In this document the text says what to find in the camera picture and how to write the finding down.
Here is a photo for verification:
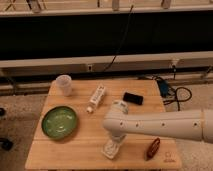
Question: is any clear plastic cup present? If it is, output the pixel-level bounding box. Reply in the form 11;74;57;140
56;75;72;96

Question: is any black rectangular block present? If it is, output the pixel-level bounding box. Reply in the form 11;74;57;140
123;92;143;105

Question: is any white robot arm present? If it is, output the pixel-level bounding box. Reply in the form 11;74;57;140
103;100;213;144

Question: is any blue power device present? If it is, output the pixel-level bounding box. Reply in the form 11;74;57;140
157;81;169;97

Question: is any black floor cable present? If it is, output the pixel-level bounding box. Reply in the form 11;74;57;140
163;86;193;112

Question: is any white bottle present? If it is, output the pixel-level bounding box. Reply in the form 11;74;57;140
87;84;106;113

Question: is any black hanging cable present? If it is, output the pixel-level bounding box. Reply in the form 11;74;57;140
101;4;135;73

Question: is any brown oval object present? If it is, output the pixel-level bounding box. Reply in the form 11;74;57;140
146;138;160;160

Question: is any green bowl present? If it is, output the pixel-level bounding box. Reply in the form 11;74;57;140
41;106;78;140

